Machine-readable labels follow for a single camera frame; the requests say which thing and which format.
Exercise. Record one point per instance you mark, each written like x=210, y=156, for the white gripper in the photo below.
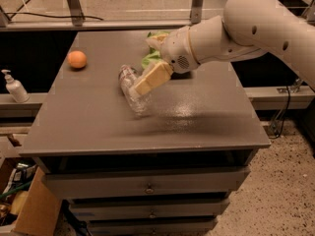
x=176, y=50

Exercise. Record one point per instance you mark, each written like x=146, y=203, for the clear plastic water bottle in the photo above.
x=127, y=79

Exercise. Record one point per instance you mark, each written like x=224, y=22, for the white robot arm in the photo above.
x=247, y=29

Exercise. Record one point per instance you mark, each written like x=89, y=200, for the white pump lotion bottle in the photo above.
x=15, y=87

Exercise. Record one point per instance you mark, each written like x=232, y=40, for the green chip bag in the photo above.
x=152, y=57

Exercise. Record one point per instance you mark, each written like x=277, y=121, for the orange fruit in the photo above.
x=77, y=59

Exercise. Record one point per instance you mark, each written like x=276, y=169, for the grey drawer cabinet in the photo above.
x=85, y=124

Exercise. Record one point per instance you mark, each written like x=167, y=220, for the top grey drawer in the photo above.
x=145, y=183

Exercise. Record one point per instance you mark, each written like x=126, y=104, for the grey drawer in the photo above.
x=162, y=209
x=145, y=183
x=153, y=227

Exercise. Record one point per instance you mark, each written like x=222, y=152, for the middle grey drawer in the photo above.
x=162, y=209

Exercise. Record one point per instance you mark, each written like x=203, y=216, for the bottom grey drawer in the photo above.
x=153, y=227

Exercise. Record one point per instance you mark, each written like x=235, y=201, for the brown cardboard box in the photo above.
x=39, y=213

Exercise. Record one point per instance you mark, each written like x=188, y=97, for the metal frame rail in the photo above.
x=27, y=15

